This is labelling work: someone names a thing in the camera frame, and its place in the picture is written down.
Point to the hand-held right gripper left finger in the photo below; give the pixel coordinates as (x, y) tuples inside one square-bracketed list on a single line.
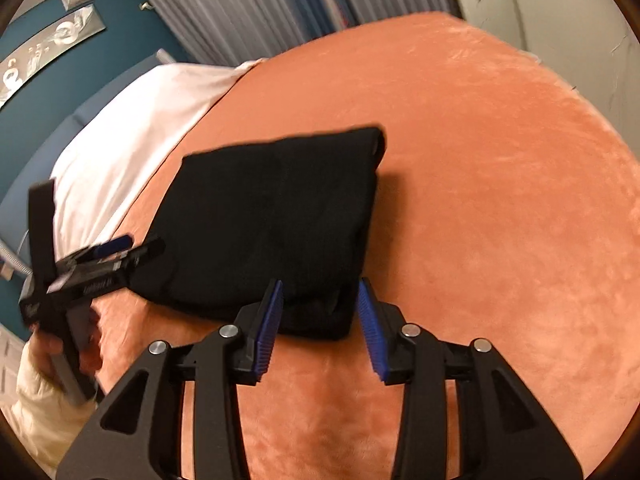
[(267, 325)]

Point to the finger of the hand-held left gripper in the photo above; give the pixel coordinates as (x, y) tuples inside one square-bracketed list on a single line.
[(115, 245), (145, 254)]

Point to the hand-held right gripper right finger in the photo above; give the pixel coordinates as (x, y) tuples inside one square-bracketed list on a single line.
[(372, 335)]

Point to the black pants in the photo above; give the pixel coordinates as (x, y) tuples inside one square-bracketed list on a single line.
[(280, 210)]

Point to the person's left hand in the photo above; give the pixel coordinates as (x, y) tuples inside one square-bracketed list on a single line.
[(42, 352)]

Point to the blue padded headboard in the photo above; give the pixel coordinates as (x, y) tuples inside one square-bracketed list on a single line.
[(60, 150)]

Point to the white pillow cover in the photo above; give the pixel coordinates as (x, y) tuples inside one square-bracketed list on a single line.
[(135, 130)]

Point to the orange plush blanket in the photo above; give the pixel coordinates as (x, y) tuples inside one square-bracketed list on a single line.
[(500, 210)]

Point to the grey wall poster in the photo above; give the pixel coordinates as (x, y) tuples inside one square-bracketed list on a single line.
[(50, 55)]

